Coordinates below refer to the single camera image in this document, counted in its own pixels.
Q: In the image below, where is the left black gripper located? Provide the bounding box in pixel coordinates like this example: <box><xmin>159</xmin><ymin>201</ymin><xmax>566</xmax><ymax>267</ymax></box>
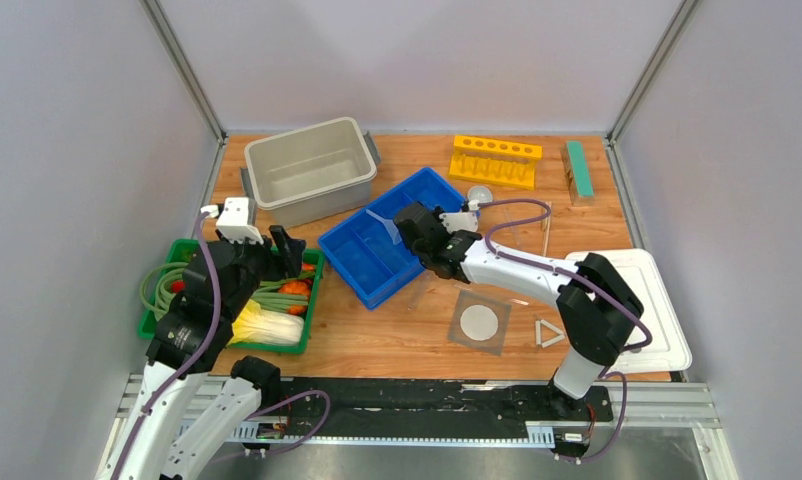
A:
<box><xmin>216</xmin><ymin>223</ymin><xmax>307</xmax><ymax>320</ymax></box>

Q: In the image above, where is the clear glass test tube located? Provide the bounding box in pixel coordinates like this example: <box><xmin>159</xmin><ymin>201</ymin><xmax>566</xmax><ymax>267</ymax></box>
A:
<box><xmin>407</xmin><ymin>270</ymin><xmax>434</xmax><ymax>311</ymax></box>

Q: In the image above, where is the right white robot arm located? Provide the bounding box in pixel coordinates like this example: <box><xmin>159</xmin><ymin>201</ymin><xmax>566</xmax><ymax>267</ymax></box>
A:
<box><xmin>393</xmin><ymin>202</ymin><xmax>653</xmax><ymax>419</ymax></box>

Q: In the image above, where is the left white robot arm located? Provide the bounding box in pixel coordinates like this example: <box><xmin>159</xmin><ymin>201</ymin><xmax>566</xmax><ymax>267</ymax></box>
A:
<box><xmin>99</xmin><ymin>225</ymin><xmax>306</xmax><ymax>479</ymax></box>

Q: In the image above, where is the green long beans bundle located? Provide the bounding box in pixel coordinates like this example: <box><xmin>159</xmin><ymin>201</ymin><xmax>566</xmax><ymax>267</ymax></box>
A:
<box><xmin>140</xmin><ymin>262</ymin><xmax>317</xmax><ymax>320</ymax></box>

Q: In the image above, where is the small orange carrot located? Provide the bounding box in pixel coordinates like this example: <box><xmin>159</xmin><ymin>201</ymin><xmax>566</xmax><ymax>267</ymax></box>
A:
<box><xmin>286</xmin><ymin>305</ymin><xmax>309</xmax><ymax>317</ymax></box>

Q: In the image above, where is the green plastic vegetable tray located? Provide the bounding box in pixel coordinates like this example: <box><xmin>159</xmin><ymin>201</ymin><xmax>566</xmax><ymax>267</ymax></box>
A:
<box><xmin>137</xmin><ymin>239</ymin><xmax>325</xmax><ymax>354</ymax></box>

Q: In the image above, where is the white evaporating dish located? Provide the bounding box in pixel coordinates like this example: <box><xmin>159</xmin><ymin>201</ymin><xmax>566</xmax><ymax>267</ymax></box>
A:
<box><xmin>467</xmin><ymin>185</ymin><xmax>494</xmax><ymax>209</ymax></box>

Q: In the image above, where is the blue divided plastic tray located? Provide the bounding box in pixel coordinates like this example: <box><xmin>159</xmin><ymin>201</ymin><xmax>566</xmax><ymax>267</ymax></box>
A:
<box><xmin>318</xmin><ymin>167</ymin><xmax>465</xmax><ymax>310</ymax></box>

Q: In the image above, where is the grey plastic tub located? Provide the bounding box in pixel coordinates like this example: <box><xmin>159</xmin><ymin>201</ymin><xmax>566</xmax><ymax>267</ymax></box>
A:
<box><xmin>244</xmin><ymin>117</ymin><xmax>381</xmax><ymax>228</ymax></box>

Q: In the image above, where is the yellow napa cabbage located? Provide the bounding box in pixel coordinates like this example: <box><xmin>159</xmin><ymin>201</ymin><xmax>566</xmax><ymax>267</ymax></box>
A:
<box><xmin>229</xmin><ymin>300</ymin><xmax>305</xmax><ymax>347</ymax></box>

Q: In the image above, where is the yellow test tube rack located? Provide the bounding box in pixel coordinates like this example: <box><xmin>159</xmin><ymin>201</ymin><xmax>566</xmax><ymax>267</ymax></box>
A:
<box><xmin>448</xmin><ymin>135</ymin><xmax>543</xmax><ymax>190</ymax></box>

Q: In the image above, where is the wooden test tube clamp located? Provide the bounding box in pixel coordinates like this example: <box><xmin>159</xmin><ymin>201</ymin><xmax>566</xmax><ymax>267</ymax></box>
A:
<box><xmin>541</xmin><ymin>201</ymin><xmax>554</xmax><ymax>256</ymax></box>

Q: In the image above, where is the red chilli pepper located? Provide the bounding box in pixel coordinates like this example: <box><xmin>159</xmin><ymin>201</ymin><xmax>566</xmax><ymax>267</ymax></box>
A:
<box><xmin>169</xmin><ymin>280</ymin><xmax>185</xmax><ymax>294</ymax></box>

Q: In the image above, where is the clay pipe triangle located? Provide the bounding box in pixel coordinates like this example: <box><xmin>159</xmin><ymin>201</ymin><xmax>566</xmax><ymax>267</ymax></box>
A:
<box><xmin>534</xmin><ymin>318</ymin><xmax>566</xmax><ymax>348</ymax></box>

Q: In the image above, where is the green and gold box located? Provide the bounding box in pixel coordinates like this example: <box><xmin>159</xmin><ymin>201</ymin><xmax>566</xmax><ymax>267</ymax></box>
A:
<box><xmin>562</xmin><ymin>140</ymin><xmax>595</xmax><ymax>206</ymax></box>

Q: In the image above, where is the white tray lid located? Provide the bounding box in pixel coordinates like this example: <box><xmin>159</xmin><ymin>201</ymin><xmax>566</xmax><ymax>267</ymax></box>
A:
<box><xmin>597</xmin><ymin>248</ymin><xmax>692</xmax><ymax>374</ymax></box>

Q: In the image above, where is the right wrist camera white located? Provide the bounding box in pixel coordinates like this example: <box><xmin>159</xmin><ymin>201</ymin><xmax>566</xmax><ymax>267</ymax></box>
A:
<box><xmin>437</xmin><ymin>200</ymin><xmax>480</xmax><ymax>233</ymax></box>

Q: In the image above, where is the wire gauze with ceramic centre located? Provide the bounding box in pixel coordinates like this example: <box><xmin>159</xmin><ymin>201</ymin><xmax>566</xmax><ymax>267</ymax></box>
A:
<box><xmin>447</xmin><ymin>290</ymin><xmax>511</xmax><ymax>356</ymax></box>

